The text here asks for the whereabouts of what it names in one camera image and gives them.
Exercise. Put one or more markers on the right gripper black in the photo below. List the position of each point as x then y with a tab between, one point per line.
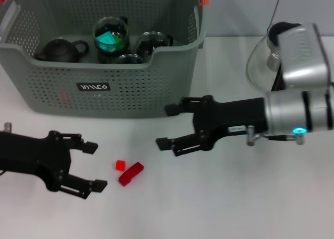
229	116

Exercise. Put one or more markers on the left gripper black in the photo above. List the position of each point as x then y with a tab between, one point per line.
34	155

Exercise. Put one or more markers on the small red toy cube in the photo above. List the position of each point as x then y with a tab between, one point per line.
120	165

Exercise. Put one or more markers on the dark red curved brick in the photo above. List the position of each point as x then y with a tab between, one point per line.
130	174

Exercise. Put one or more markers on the glass teacup black holder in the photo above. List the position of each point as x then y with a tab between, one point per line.
151	44
104	57
111	23
119	59

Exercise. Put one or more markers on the teal square toy plate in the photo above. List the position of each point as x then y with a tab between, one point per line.
105	40

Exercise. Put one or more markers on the grey perforated plastic storage bin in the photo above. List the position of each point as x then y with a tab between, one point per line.
156	93

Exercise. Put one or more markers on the dark clay teapot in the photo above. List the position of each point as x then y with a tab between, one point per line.
60	51

